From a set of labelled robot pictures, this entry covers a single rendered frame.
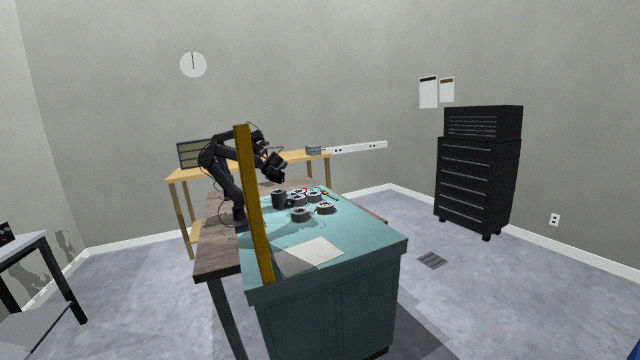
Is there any digital caliper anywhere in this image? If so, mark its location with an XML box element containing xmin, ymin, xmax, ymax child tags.
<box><xmin>319</xmin><ymin>190</ymin><xmax>339</xmax><ymax>201</ymax></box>

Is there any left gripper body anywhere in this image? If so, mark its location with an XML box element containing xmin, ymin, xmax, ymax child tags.
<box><xmin>252</xmin><ymin>138</ymin><xmax>267</xmax><ymax>156</ymax></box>

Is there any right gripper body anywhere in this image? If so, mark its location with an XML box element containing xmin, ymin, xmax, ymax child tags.
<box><xmin>265</xmin><ymin>161</ymin><xmax>286</xmax><ymax>184</ymax></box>

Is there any white flat sheet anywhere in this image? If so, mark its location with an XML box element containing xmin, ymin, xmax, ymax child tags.
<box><xmin>270</xmin><ymin>236</ymin><xmax>345</xmax><ymax>278</ymax></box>

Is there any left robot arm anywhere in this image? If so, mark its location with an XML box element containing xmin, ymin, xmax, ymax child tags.
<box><xmin>212</xmin><ymin>130</ymin><xmax>270</xmax><ymax>201</ymax></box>

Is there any brown wooden post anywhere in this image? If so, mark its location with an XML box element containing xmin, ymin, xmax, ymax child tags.
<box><xmin>233</xmin><ymin>124</ymin><xmax>275</xmax><ymax>285</ymax></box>

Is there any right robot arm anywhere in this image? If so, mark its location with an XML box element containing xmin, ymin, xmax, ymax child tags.
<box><xmin>198</xmin><ymin>142</ymin><xmax>288</xmax><ymax>229</ymax></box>

